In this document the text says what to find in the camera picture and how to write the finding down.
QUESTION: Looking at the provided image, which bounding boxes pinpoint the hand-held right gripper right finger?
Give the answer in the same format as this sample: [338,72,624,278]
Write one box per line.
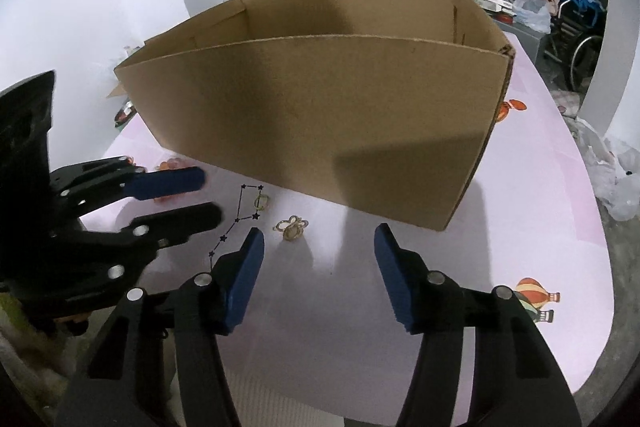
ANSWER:
[374,223,583,427]

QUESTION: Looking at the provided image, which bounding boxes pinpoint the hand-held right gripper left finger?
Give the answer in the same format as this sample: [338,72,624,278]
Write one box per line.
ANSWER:
[54,227,265,427]

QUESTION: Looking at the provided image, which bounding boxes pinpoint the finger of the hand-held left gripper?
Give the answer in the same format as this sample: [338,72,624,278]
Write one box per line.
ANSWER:
[50,154,207,214]
[52,202,223,283]

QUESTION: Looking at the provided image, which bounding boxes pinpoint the pink bead bracelet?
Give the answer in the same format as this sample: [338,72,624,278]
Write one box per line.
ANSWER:
[150,160,188,203]

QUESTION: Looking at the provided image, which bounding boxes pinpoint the gold butterfly ring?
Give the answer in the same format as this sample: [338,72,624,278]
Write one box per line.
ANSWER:
[272,216,309,242]

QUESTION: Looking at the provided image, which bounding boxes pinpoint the large brown cardboard box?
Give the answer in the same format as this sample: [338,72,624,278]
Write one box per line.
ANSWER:
[114,0,517,233]

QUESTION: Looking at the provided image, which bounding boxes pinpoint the metal pot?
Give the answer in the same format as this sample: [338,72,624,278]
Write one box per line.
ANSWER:
[112,101,135,128]

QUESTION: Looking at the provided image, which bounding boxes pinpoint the pink printed tablecloth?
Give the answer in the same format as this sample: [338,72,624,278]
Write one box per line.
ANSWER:
[80,30,618,413]

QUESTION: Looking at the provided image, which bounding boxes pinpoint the crumpled white plastic sheet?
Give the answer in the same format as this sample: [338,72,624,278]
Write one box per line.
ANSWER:
[575,117,640,222]

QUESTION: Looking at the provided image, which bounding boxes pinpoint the grey cabinet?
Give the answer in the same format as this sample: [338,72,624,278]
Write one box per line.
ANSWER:
[500,20,543,63]

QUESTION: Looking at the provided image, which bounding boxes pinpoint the wheelchair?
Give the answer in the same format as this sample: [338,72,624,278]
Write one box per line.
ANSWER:
[542,0,608,93]

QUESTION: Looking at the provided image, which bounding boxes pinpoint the white plastic shopping bag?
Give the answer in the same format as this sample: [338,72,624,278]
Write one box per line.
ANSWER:
[512,0,552,33]

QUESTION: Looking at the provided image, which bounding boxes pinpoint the blue bag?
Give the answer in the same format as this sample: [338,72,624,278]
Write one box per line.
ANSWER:
[557,0,606,15]

